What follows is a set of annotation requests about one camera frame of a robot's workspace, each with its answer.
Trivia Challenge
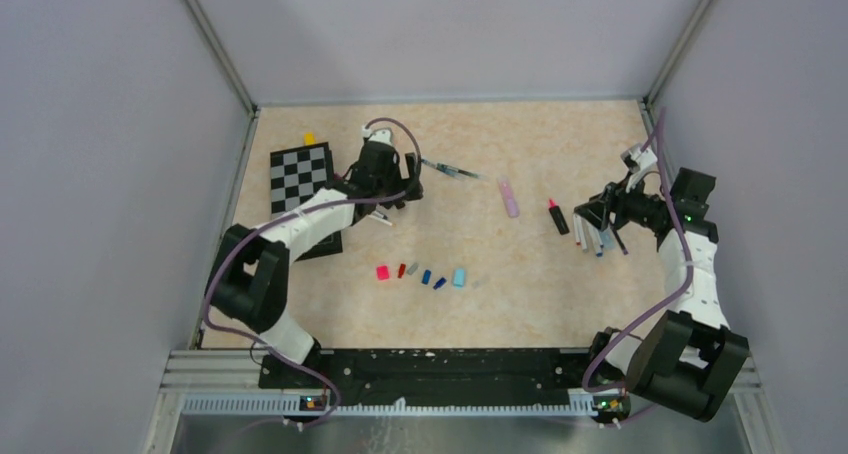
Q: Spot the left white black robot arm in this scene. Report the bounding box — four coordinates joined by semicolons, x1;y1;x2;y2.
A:
204;140;423;388

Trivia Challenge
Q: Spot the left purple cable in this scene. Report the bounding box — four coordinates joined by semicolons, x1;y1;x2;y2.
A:
201;116;425;432

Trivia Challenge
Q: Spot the black slim pen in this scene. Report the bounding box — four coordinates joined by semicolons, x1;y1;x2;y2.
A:
610;226;629;255

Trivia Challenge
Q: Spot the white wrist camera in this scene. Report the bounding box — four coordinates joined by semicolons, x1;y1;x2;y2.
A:
361;126;394;146
621;144;658;193

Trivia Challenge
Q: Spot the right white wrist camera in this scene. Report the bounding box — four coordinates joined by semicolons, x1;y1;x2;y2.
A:
621;144;658;193

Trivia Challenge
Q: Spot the red cap whiteboard marker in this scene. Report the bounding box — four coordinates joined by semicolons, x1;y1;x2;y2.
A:
573;214;586;250

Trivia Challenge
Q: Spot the grey cap acrylic marker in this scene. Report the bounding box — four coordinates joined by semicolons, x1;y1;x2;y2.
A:
578;220;590;252

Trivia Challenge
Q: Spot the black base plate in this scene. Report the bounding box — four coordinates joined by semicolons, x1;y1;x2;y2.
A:
258;348;592;407

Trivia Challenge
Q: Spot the light blue pastel highlighter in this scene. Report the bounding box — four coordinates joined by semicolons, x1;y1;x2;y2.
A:
599;230;617;250

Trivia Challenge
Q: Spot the blue deli whiteboard marker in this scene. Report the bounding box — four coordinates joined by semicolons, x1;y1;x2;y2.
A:
589;228;604;258

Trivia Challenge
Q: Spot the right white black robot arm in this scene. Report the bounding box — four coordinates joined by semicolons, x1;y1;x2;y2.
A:
573;168;750;422

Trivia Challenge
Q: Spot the light blue highlighter cap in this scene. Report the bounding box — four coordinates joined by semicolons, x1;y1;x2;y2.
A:
452;268;466;288

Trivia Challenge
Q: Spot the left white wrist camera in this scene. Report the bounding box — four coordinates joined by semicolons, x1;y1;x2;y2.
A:
361;126;394;146

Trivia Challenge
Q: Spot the purple cable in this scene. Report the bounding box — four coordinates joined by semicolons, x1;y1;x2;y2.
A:
581;109;696;428
201;116;425;432

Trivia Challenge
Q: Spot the black grey checkerboard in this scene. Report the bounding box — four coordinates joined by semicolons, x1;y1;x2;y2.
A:
270;142;335;220

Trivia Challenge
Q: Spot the clear teal gel pen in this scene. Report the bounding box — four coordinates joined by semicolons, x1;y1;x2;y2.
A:
421;159;484;180

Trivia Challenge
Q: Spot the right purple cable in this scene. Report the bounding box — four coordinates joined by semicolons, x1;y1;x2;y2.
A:
581;109;696;428

